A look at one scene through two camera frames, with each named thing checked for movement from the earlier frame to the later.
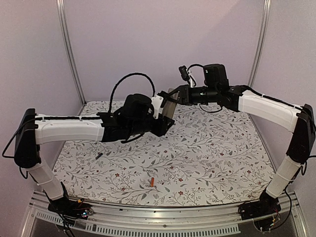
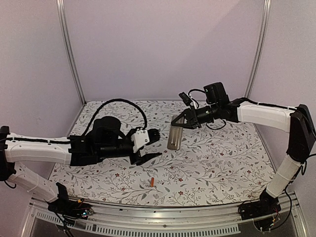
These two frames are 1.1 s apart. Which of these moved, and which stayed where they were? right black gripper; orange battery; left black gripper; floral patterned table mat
Moved: right black gripper; left black gripper
Stayed: orange battery; floral patterned table mat
